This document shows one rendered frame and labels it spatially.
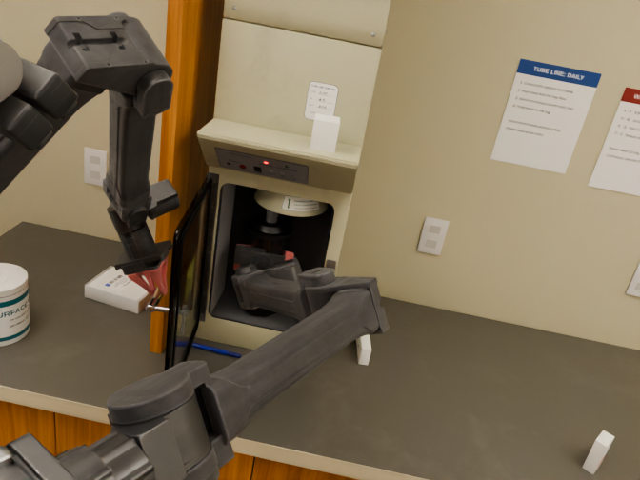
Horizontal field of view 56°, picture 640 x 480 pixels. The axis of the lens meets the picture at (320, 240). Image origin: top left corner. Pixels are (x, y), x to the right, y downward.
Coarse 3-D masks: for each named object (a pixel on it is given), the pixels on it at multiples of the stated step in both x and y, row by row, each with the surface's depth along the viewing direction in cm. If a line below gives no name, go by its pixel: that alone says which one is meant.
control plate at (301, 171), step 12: (228, 156) 122; (240, 156) 121; (252, 156) 119; (228, 168) 127; (240, 168) 126; (252, 168) 125; (264, 168) 123; (276, 168) 122; (288, 168) 121; (300, 168) 120; (300, 180) 125
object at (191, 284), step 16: (208, 176) 128; (208, 192) 129; (192, 224) 116; (176, 240) 103; (192, 240) 119; (192, 256) 122; (192, 272) 126; (192, 288) 129; (192, 304) 133; (192, 320) 137; (176, 336) 119; (176, 352) 122
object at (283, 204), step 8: (256, 192) 141; (264, 192) 138; (272, 192) 136; (256, 200) 139; (264, 200) 137; (272, 200) 136; (280, 200) 135; (288, 200) 135; (296, 200) 135; (304, 200) 136; (312, 200) 137; (272, 208) 136; (280, 208) 135; (288, 208) 135; (296, 208) 135; (304, 208) 136; (312, 208) 137; (320, 208) 139; (304, 216) 136
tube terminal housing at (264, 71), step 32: (224, 32) 119; (256, 32) 118; (288, 32) 117; (224, 64) 121; (256, 64) 121; (288, 64) 120; (320, 64) 119; (352, 64) 118; (224, 96) 124; (256, 96) 123; (288, 96) 123; (352, 96) 121; (288, 128) 125; (352, 128) 124; (288, 192) 131; (320, 192) 130; (224, 320) 148
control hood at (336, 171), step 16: (208, 128) 119; (224, 128) 121; (240, 128) 123; (256, 128) 125; (208, 144) 119; (224, 144) 117; (240, 144) 116; (256, 144) 116; (272, 144) 117; (288, 144) 118; (304, 144) 120; (336, 144) 124; (208, 160) 126; (288, 160) 118; (304, 160) 117; (320, 160) 116; (336, 160) 115; (352, 160) 116; (320, 176) 122; (336, 176) 120; (352, 176) 119
